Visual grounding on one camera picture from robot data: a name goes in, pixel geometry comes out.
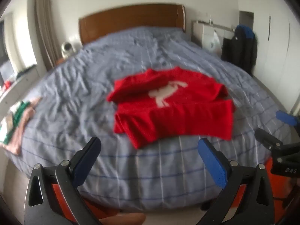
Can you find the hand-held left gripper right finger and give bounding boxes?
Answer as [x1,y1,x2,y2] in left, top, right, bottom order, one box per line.
[198,138,275,225]

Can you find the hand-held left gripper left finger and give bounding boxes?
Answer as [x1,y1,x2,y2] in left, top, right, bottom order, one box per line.
[24,136,102,225]

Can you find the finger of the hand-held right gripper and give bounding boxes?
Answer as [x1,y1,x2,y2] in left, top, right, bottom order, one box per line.
[276,110,300,136]
[254,128,284,151]

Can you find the red sweater with white print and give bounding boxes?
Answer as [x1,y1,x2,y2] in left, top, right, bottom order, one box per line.
[106,67,236,149]

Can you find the folded green and pink clothes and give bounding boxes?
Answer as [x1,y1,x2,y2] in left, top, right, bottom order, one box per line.
[0,97,43,155]

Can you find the dark green clothes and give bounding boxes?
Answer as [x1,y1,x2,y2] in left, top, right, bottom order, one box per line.
[16,67,33,78]

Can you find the person's orange fleece clothing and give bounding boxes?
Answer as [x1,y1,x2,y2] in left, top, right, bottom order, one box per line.
[50,156,300,225]

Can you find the green garment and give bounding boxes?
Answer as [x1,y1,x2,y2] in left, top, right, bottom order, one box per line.
[9,101,32,143]

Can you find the bed with grey plaid cover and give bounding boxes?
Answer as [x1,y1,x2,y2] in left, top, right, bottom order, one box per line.
[5,27,292,210]

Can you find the black and blue backpack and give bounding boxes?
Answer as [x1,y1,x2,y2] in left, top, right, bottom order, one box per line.
[221,25,258,75]

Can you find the white window bench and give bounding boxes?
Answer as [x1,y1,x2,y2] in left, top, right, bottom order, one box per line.
[0,64,40,113]

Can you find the white plastic bag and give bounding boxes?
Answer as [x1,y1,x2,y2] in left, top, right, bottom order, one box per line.
[209,30,222,52]

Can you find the white round fan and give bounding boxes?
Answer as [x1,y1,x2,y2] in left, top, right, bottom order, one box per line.
[61,42,77,58]

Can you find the white bedside cabinet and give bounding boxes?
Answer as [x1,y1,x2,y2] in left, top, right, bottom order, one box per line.
[191,20,235,55]

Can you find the window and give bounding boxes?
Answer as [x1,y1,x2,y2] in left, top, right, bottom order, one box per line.
[0,14,38,75]

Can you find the beige curtain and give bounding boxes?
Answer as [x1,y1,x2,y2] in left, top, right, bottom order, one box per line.
[35,0,60,72]

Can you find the wooden headboard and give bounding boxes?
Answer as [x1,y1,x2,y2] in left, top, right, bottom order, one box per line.
[78,4,187,46]

